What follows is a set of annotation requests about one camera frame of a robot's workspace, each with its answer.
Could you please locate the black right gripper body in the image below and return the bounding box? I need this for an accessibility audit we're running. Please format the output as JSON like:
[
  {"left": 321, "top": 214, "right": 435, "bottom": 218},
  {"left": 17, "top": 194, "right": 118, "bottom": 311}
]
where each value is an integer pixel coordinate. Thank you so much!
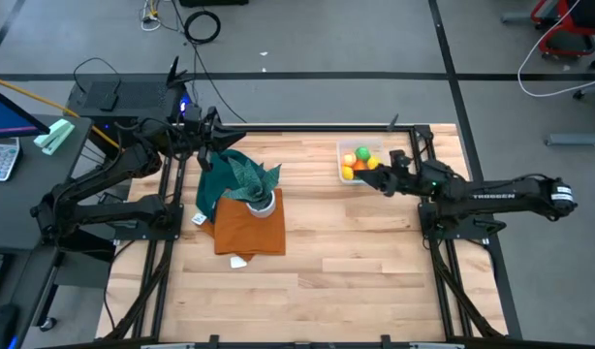
[{"left": 390, "top": 162, "right": 427, "bottom": 198}]

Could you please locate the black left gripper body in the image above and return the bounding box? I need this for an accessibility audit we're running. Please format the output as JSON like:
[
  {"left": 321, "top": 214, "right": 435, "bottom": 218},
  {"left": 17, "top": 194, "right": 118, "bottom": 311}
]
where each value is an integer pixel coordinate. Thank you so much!
[{"left": 183, "top": 104, "right": 219, "bottom": 152}]

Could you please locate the clear plastic tupperware container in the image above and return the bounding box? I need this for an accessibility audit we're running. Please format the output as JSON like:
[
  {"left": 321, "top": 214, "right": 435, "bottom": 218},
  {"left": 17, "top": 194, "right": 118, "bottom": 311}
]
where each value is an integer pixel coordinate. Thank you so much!
[{"left": 335, "top": 138, "right": 389, "bottom": 185}]

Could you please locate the dark green cloth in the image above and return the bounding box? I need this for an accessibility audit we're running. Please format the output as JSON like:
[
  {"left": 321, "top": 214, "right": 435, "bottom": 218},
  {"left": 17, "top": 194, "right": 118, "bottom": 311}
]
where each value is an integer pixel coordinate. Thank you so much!
[{"left": 195, "top": 148, "right": 265, "bottom": 222}]

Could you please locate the green snake plant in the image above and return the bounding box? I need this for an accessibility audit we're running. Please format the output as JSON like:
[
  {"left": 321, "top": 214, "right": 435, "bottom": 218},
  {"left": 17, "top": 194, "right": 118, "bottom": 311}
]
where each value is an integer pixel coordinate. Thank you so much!
[{"left": 222, "top": 157, "right": 283, "bottom": 205}]

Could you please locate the black antenna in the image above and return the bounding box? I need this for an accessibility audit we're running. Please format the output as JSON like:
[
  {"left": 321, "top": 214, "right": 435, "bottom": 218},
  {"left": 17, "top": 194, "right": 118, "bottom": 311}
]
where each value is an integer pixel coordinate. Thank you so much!
[{"left": 165, "top": 55, "right": 195, "bottom": 91}]

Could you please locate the black computer case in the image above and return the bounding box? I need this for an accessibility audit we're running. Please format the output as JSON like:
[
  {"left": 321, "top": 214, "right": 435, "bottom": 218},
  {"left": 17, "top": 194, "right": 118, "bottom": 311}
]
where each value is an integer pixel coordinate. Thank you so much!
[{"left": 64, "top": 72, "right": 188, "bottom": 146}]

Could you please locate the white plant pot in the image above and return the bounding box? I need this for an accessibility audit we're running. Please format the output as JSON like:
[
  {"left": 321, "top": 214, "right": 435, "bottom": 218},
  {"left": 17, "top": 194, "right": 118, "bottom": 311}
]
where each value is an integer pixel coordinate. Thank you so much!
[{"left": 245, "top": 189, "right": 277, "bottom": 219}]

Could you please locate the orange-brown cloth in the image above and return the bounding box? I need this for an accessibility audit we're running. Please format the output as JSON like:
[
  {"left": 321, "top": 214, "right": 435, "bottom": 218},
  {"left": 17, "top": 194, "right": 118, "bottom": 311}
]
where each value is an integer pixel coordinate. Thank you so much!
[{"left": 200, "top": 188, "right": 287, "bottom": 263}]

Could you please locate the small black flat device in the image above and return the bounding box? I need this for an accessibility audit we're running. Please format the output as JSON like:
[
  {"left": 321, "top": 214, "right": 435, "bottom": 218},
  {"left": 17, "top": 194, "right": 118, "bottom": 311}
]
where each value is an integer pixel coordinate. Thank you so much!
[{"left": 99, "top": 91, "right": 119, "bottom": 112}]

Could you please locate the mint green stapler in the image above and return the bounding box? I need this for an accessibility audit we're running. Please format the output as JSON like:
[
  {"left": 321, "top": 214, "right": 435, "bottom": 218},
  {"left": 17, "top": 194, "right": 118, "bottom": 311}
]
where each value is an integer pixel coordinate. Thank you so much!
[{"left": 33, "top": 118, "right": 77, "bottom": 157}]

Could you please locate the grey chair base leg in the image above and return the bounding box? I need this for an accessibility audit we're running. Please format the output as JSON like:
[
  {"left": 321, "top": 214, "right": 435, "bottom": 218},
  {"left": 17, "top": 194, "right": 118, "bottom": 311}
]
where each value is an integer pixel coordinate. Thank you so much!
[
  {"left": 500, "top": 12, "right": 541, "bottom": 25},
  {"left": 544, "top": 130, "right": 595, "bottom": 147}
]

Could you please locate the dark grey desk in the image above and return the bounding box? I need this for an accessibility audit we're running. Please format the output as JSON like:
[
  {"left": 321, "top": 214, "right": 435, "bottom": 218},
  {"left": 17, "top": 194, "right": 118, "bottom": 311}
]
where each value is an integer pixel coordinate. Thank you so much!
[{"left": 0, "top": 113, "right": 95, "bottom": 349}]

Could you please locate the computer monitor blue screen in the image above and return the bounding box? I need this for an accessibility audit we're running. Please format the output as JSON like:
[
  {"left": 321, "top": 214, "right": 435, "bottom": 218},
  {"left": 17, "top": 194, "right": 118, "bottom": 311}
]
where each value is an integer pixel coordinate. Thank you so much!
[{"left": 0, "top": 84, "right": 51, "bottom": 141}]

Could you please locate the grey desk calculator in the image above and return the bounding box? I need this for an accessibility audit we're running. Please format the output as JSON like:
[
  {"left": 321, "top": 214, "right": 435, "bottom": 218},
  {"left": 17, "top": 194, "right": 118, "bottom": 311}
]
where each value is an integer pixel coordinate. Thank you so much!
[{"left": 0, "top": 137, "right": 21, "bottom": 183}]

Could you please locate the red and black cart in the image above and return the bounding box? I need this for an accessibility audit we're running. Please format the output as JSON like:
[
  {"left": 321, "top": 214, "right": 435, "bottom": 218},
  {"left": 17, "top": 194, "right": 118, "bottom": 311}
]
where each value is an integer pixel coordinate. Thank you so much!
[{"left": 529, "top": 0, "right": 595, "bottom": 60}]

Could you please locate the black computer mouse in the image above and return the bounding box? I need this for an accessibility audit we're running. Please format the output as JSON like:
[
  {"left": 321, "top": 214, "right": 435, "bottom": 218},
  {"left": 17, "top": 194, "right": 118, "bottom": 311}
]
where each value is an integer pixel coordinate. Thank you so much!
[{"left": 0, "top": 303, "right": 20, "bottom": 349}]

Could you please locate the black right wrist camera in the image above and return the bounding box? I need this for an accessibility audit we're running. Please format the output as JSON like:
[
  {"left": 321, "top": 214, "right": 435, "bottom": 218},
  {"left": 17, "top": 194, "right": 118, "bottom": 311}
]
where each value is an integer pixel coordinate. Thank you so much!
[{"left": 388, "top": 148, "right": 414, "bottom": 170}]

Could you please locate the black aluminium table frame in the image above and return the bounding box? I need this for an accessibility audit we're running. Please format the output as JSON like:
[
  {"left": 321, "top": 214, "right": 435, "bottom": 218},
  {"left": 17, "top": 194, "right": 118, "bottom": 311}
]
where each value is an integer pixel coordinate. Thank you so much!
[{"left": 103, "top": 123, "right": 524, "bottom": 349}]

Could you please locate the coiled black cable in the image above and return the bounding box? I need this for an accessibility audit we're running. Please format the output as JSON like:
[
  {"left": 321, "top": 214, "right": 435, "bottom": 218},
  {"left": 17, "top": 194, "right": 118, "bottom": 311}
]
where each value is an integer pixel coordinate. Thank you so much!
[{"left": 183, "top": 10, "right": 222, "bottom": 46}]

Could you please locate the white and yellow cable bunch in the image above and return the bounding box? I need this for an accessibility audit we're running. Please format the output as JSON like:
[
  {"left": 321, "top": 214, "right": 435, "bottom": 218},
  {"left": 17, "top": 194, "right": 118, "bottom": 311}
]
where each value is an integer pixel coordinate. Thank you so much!
[{"left": 140, "top": 0, "right": 164, "bottom": 33}]

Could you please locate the black cable bundle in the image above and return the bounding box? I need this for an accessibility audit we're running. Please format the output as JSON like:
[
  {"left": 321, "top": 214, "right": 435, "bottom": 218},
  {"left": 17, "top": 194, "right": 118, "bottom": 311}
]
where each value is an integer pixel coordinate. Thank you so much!
[
  {"left": 430, "top": 241, "right": 505, "bottom": 339},
  {"left": 103, "top": 239, "right": 175, "bottom": 340}
]

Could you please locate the thin black cable loop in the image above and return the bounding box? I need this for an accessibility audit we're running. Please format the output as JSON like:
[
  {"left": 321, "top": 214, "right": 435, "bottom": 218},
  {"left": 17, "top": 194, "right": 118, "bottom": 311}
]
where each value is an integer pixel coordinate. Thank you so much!
[{"left": 73, "top": 56, "right": 122, "bottom": 96}]

